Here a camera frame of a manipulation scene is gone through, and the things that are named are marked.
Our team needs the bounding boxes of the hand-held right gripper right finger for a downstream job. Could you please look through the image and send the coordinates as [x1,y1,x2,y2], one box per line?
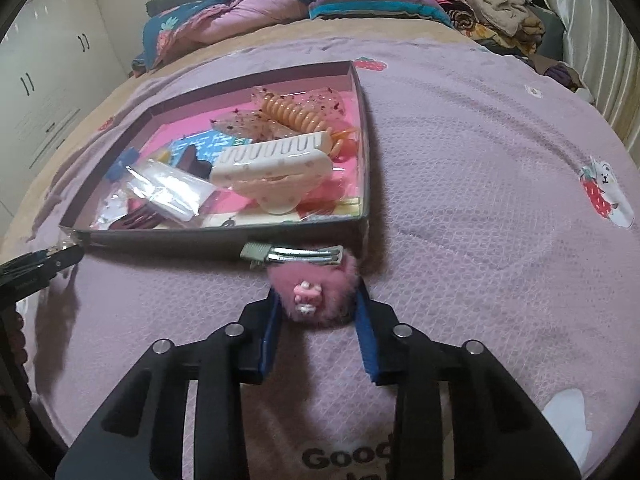
[354,292,583,480]

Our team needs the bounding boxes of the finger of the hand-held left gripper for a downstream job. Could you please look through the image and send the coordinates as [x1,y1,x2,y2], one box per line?
[0,244,85,293]

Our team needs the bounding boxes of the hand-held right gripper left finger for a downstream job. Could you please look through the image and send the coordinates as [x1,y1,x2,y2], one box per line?
[55,290,283,480]

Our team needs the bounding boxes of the pink pompom hair clip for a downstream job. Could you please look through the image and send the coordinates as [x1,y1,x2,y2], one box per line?
[240,242,363,328]

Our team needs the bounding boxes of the grey shallow box pink inside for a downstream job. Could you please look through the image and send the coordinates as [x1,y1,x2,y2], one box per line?
[59,60,373,263]

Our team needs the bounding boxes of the dark red hair clip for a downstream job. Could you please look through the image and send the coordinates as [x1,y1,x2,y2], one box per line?
[110,210,166,231]

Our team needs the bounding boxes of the blue topped clear packet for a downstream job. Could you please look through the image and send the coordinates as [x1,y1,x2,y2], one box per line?
[102,147,141,183]

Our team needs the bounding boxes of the clear packet of white items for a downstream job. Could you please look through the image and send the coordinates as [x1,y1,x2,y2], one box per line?
[125,162,216,223]

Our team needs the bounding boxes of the white hair claw clip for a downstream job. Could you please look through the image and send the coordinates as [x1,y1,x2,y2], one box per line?
[210,132,333,216]

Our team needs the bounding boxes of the white wardrobe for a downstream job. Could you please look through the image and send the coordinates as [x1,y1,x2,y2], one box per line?
[0,0,131,221]

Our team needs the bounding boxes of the blue printed card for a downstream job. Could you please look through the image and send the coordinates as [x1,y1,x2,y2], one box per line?
[167,130,251,166]

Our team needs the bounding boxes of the spotted translucent hair accessory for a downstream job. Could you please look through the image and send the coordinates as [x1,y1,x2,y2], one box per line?
[210,85,348,143]

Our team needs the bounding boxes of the floral pink and teal quilt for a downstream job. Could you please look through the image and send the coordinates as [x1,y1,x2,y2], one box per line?
[131,0,326,78]

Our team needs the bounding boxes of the striped purple pillow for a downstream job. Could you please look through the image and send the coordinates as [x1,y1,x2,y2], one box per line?
[307,0,456,28]

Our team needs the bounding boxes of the pile of clothes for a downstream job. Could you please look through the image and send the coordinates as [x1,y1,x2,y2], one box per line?
[400,0,583,91]

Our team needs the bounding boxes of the white curtain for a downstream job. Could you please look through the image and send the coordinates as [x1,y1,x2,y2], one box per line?
[537,0,640,156]

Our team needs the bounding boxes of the thin orange hair tie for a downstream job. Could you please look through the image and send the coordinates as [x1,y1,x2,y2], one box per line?
[327,127,358,161]

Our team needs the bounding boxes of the orange spiral hair tie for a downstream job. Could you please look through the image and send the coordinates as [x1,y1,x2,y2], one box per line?
[260,92,326,133]

